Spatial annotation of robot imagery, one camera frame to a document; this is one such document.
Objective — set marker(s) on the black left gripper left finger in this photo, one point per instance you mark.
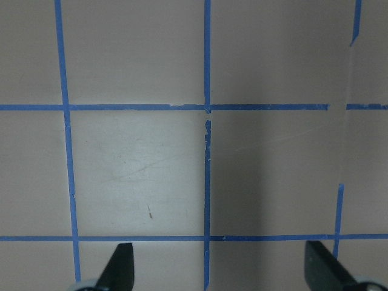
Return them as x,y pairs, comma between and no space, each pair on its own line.
119,273

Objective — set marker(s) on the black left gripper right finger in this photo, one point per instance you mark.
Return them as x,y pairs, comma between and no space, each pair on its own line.
322,271

